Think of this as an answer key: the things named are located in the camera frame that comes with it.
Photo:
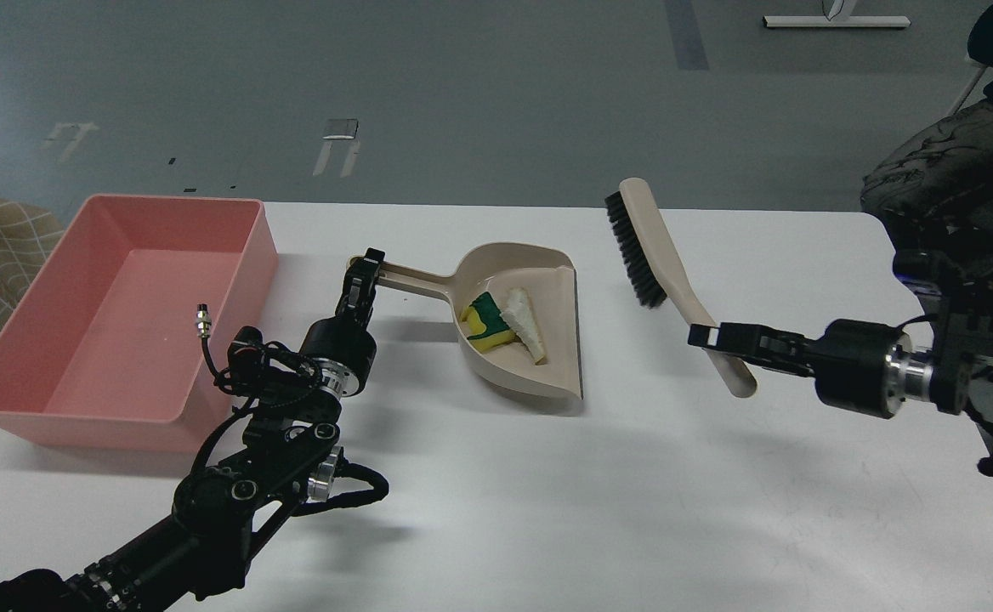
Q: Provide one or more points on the beige plastic dustpan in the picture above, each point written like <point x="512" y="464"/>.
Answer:
<point x="548" y="275"/>

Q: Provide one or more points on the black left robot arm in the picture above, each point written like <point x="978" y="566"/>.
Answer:
<point x="276" y="457"/>

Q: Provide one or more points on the pink plastic bin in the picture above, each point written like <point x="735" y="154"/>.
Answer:
<point x="103" y="351"/>

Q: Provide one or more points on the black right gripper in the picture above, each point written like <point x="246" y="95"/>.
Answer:
<point x="855" y="365"/>

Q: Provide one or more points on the yellow green sponge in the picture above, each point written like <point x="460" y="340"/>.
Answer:
<point x="486" y="328"/>

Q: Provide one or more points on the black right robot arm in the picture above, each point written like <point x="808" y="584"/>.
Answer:
<point x="962" y="322"/>

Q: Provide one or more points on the white stand base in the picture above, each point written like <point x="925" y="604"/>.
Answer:
<point x="850" y="22"/>

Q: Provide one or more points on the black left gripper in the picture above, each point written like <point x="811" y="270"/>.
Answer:
<point x="342" y="343"/>

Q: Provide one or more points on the beige hand brush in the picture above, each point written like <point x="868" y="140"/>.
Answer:
<point x="650" y="255"/>

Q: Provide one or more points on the white bread slice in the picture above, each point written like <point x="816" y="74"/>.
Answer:
<point x="518" y="313"/>

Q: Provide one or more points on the person in dark clothes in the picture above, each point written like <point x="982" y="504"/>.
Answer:
<point x="936" y="189"/>

